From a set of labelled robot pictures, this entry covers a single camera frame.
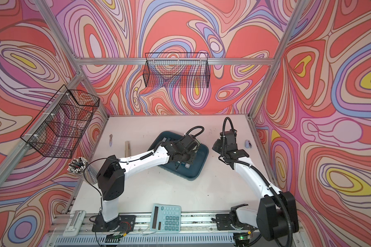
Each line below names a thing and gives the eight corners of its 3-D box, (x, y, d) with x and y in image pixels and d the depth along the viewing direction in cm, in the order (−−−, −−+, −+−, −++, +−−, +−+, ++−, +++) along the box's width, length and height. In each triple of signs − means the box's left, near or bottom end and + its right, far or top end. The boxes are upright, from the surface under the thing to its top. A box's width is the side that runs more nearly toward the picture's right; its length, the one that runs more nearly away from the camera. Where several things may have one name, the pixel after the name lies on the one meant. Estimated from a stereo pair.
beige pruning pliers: (126, 157, 98) (124, 155, 96) (126, 143, 105) (124, 141, 103) (130, 156, 99) (129, 154, 97) (130, 142, 106) (129, 140, 104)
